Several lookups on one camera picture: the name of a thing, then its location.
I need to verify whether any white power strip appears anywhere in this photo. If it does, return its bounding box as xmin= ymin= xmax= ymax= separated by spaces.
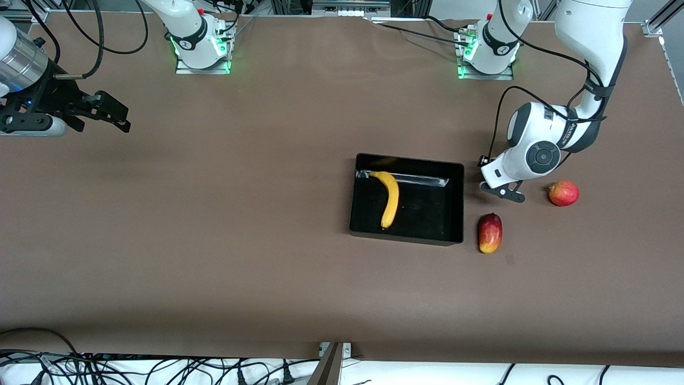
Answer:
xmin=312 ymin=0 xmax=392 ymax=18

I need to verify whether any yellow banana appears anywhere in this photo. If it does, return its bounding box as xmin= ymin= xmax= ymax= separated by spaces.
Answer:
xmin=369 ymin=171 xmax=400 ymax=231

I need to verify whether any thin black cable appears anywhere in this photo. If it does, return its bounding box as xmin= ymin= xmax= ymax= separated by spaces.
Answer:
xmin=21 ymin=0 xmax=62 ymax=64

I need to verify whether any black rectangular plastic tray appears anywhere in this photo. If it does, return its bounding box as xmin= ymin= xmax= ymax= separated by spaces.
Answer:
xmin=348 ymin=153 xmax=465 ymax=247

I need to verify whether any red apple on table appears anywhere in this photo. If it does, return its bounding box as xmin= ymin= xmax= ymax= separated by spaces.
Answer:
xmin=547 ymin=180 xmax=580 ymax=207

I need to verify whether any long arcing black cable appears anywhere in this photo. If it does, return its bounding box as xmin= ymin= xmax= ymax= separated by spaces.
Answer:
xmin=0 ymin=327 xmax=82 ymax=358

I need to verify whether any red yellow mango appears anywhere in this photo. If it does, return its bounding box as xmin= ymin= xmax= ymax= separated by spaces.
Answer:
xmin=478 ymin=212 xmax=503 ymax=254

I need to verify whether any small metal table bracket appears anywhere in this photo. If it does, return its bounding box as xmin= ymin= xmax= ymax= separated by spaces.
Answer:
xmin=319 ymin=342 xmax=353 ymax=358

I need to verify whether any thick black gripper cable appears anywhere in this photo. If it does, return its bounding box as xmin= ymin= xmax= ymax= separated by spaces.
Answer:
xmin=53 ymin=0 xmax=106 ymax=80

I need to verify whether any dark metal beam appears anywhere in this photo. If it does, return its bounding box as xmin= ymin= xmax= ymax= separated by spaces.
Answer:
xmin=307 ymin=342 xmax=344 ymax=385

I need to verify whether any black looping arm cable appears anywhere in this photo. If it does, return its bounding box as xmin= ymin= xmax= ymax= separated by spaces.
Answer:
xmin=63 ymin=0 xmax=150 ymax=55

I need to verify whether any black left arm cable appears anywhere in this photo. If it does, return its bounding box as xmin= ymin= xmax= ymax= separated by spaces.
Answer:
xmin=478 ymin=0 xmax=610 ymax=164

